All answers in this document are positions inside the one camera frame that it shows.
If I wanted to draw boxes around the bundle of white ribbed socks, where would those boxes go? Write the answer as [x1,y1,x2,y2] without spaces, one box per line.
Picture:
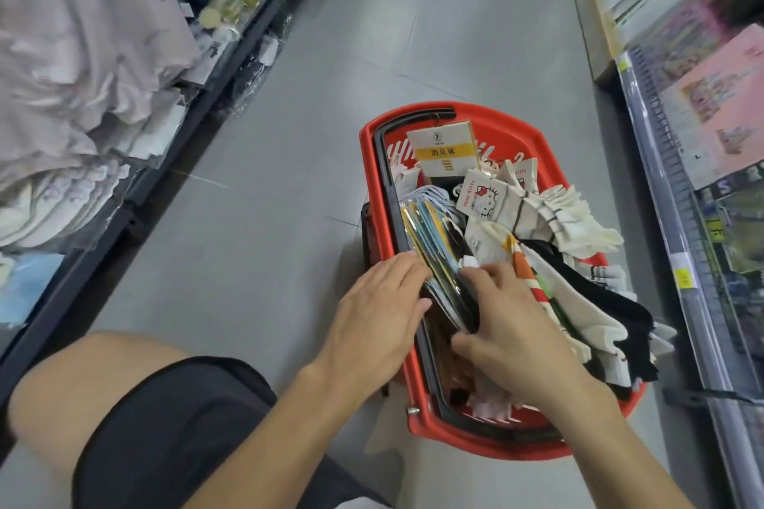
[518,159,625,266]

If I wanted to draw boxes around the pink illustrated box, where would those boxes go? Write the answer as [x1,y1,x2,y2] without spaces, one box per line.
[659,24,764,191]

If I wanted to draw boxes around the dark metal shelf rack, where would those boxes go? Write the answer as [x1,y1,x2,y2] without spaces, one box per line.
[0,0,311,408]

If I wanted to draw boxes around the person's black shorts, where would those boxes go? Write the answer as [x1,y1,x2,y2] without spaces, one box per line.
[72,356,396,509]

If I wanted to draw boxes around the grey shelf with clear rail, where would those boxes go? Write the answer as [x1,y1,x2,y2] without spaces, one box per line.
[615,43,764,509]

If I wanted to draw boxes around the person's left hand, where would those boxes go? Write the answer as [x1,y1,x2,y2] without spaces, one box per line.
[309,251,435,403]

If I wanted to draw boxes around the stack of clear sock packets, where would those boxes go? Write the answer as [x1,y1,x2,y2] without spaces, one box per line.
[399,198,482,332]

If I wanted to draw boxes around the person's right hand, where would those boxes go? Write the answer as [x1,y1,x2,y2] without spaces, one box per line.
[450,262,590,413]

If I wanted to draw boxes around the person's left forearm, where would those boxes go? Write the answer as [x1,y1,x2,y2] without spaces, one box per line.
[184,361,362,509]

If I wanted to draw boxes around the white cat print sock pack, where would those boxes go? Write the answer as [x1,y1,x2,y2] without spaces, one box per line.
[456,169,521,224]

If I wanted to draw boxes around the light blue packaged garment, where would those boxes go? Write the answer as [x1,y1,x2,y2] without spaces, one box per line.
[0,252,66,329]

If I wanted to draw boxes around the brown socks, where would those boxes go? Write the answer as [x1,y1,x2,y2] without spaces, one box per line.
[425,317,478,402]

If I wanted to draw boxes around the lilac hanging garments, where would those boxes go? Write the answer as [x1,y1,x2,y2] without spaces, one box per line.
[0,0,203,188]

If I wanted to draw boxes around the white fluffy folded garments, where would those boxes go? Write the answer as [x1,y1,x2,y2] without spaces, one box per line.
[0,159,131,248]

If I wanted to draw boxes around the person's right forearm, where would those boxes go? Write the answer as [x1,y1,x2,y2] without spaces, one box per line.
[525,374,698,509]

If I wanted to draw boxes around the orange striped sock pack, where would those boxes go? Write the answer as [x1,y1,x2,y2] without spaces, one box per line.
[507,237,559,319]

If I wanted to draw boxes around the person's bare leg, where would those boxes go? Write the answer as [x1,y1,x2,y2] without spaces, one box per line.
[6,331,193,475]

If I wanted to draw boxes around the white packaged garment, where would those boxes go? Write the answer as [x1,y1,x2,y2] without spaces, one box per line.
[110,102,187,171]

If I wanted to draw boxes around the pile of black white socks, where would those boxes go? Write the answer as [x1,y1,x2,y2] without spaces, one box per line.
[525,240,679,403]

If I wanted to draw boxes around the yellow label sock pack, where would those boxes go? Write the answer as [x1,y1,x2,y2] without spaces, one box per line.
[406,121,479,179]

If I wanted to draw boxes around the red plastic shopping basket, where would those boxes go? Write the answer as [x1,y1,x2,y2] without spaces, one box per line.
[358,102,649,462]

